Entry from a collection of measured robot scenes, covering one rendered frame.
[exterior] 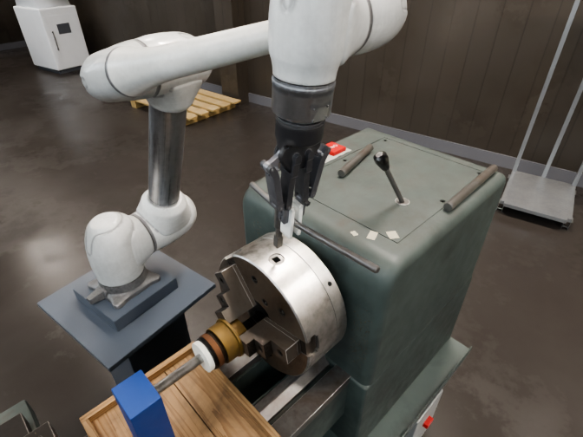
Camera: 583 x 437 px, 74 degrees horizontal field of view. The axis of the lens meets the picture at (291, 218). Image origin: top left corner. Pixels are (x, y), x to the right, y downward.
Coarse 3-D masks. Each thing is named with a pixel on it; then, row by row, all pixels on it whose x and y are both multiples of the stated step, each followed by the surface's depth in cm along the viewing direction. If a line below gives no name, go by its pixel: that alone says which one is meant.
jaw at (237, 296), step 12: (216, 276) 87; (228, 276) 85; (240, 276) 86; (228, 288) 85; (240, 288) 86; (228, 300) 84; (240, 300) 85; (252, 300) 87; (216, 312) 85; (228, 312) 83; (240, 312) 85
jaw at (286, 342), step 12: (264, 324) 84; (276, 324) 83; (240, 336) 81; (252, 336) 81; (264, 336) 80; (276, 336) 80; (288, 336) 80; (312, 336) 79; (252, 348) 81; (264, 348) 79; (276, 348) 79; (288, 348) 77; (300, 348) 80; (312, 348) 80; (288, 360) 78
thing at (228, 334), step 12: (216, 324) 82; (228, 324) 81; (240, 324) 83; (204, 336) 80; (216, 336) 80; (228, 336) 80; (216, 348) 78; (228, 348) 79; (240, 348) 81; (216, 360) 78; (228, 360) 80
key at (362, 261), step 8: (256, 184) 78; (264, 192) 76; (296, 224) 69; (312, 232) 66; (320, 240) 65; (328, 240) 64; (336, 248) 62; (344, 248) 61; (352, 256) 59; (360, 256) 59; (360, 264) 59; (368, 264) 57; (376, 264) 57; (376, 272) 56
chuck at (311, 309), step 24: (264, 240) 88; (240, 264) 85; (264, 264) 80; (288, 264) 81; (264, 288) 81; (288, 288) 77; (312, 288) 80; (264, 312) 95; (288, 312) 78; (312, 312) 78; (336, 336) 85; (312, 360) 81
